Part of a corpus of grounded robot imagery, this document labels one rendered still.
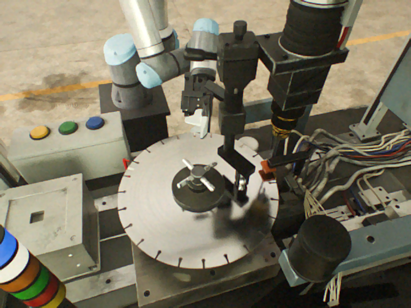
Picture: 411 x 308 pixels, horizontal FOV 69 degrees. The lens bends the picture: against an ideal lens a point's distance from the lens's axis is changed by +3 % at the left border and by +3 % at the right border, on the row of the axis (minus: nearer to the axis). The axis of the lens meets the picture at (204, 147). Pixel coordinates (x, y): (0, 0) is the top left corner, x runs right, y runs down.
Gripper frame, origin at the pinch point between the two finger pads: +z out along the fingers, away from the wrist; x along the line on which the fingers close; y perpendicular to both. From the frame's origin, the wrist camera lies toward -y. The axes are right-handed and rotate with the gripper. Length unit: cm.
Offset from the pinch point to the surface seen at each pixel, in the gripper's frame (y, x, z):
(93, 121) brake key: 31.5, 0.0, -5.1
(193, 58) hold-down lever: 0.4, 33.5, -7.6
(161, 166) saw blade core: 8.7, 12.6, 7.7
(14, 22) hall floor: 231, -202, -162
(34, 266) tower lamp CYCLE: 17.6, 38.3, 23.6
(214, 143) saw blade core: -2.7, 8.1, 1.1
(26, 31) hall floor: 209, -193, -146
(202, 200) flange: -1.2, 17.9, 14.5
